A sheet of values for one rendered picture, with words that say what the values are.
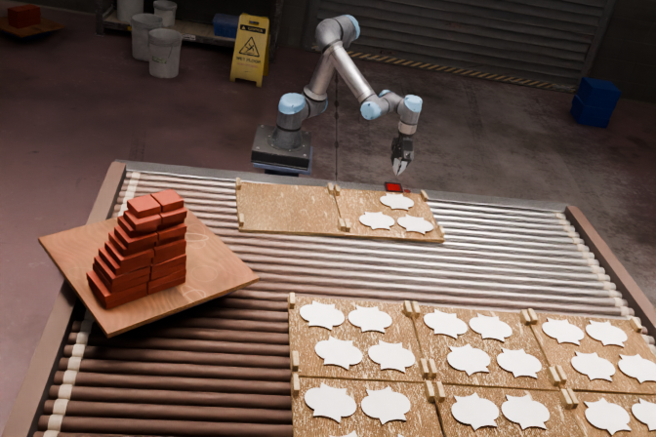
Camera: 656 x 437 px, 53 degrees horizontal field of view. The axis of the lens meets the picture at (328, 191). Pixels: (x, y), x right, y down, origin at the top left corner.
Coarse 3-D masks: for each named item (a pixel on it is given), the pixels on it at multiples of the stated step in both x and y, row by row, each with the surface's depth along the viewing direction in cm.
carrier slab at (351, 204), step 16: (352, 192) 285; (368, 192) 287; (384, 192) 290; (400, 192) 292; (352, 208) 274; (368, 208) 276; (384, 208) 278; (416, 208) 283; (352, 224) 263; (432, 224) 273; (400, 240) 262; (416, 240) 263; (432, 240) 264
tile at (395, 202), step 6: (384, 198) 283; (390, 198) 284; (396, 198) 285; (402, 198) 286; (408, 198) 287; (384, 204) 280; (390, 204) 280; (396, 204) 281; (402, 204) 282; (408, 204) 282; (402, 210) 279; (408, 210) 279
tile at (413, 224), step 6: (408, 216) 274; (402, 222) 269; (408, 222) 269; (414, 222) 270; (420, 222) 271; (426, 222) 272; (408, 228) 266; (414, 228) 266; (420, 228) 267; (426, 228) 268
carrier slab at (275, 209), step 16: (240, 192) 271; (256, 192) 273; (272, 192) 275; (288, 192) 277; (304, 192) 279; (320, 192) 281; (240, 208) 261; (256, 208) 262; (272, 208) 264; (288, 208) 266; (304, 208) 268; (320, 208) 270; (336, 208) 272; (256, 224) 252; (272, 224) 254; (288, 224) 256; (304, 224) 258; (320, 224) 260; (336, 224) 261
